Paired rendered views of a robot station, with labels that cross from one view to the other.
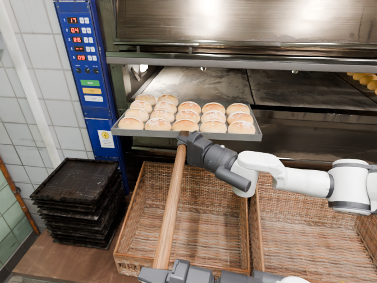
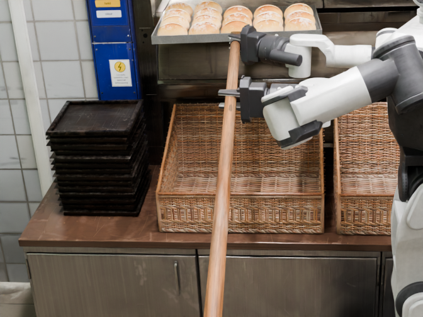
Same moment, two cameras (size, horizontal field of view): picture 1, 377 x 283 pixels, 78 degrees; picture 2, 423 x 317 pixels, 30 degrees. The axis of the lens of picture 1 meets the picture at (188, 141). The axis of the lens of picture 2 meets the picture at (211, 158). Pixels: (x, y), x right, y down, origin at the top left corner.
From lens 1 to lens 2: 1.75 m
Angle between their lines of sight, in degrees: 6
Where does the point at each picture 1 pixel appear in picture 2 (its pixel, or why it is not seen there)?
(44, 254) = (51, 225)
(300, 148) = not seen: hidden behind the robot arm
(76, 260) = (98, 226)
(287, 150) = not seen: hidden behind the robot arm
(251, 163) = (301, 39)
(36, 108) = (22, 35)
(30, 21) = not seen: outside the picture
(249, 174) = (300, 51)
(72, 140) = (67, 82)
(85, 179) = (106, 118)
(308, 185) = (353, 55)
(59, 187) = (75, 126)
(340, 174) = (377, 42)
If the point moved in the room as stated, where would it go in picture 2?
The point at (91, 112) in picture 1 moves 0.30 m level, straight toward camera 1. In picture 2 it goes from (103, 33) to (133, 56)
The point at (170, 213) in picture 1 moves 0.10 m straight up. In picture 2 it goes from (233, 74) to (231, 39)
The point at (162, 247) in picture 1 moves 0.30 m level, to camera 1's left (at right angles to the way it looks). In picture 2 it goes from (230, 85) to (119, 92)
